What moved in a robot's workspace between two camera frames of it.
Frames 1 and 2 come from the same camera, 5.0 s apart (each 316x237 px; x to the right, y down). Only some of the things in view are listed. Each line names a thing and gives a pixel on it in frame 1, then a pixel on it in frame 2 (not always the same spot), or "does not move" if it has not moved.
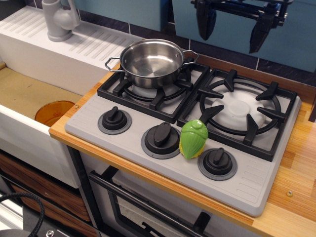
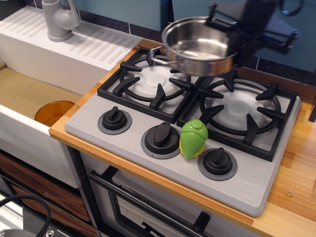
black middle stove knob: x=161 y=142 does not move
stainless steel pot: x=152 y=63 -> x=199 y=44
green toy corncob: x=194 y=136 does not move
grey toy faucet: x=61 y=18 does not move
